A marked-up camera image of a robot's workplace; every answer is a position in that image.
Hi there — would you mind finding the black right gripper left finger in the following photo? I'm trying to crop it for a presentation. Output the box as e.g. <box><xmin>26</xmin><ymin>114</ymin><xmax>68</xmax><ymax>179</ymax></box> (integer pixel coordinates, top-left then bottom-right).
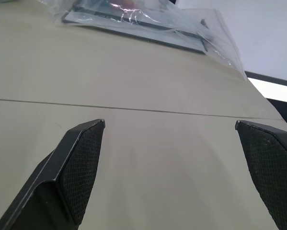
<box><xmin>0</xmin><ymin>118</ymin><xmax>106</xmax><ymax>230</ymax></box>

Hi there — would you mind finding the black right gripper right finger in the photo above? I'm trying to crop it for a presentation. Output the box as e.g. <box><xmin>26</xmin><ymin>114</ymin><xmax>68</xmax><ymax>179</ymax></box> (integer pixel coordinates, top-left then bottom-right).
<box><xmin>235</xmin><ymin>119</ymin><xmax>287</xmax><ymax>230</ymax></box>

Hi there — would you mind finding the clear plastic bag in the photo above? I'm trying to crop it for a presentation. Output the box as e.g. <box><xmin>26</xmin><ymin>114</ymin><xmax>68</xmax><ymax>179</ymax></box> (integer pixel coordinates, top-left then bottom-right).
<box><xmin>39</xmin><ymin>0</ymin><xmax>248</xmax><ymax>81</ymax></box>

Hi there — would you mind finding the black rectangular tray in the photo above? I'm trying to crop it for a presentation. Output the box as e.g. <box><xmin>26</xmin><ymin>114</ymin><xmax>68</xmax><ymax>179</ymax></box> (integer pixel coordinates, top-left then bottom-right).
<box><xmin>62</xmin><ymin>0</ymin><xmax>210</xmax><ymax>56</ymax></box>

